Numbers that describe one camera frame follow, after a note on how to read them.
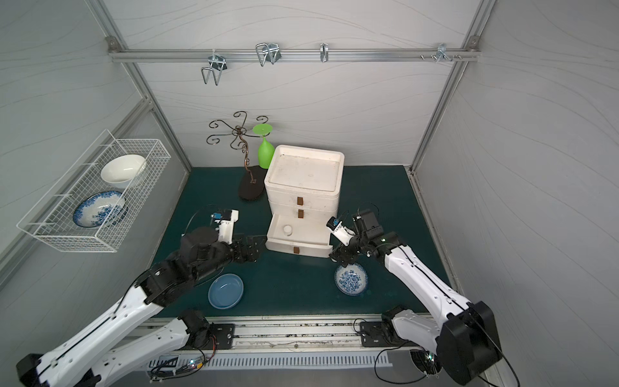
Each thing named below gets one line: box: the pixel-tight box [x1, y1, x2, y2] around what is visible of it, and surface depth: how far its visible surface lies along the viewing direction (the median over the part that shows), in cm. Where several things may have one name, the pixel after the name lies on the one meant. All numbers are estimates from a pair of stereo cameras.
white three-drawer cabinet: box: [264, 145, 345, 258], surface depth 90 cm
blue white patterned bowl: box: [334, 262, 369, 297], surface depth 85 cm
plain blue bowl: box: [207, 273, 245, 310], surface depth 81 cm
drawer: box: [265, 213, 335, 259], surface depth 92 cm
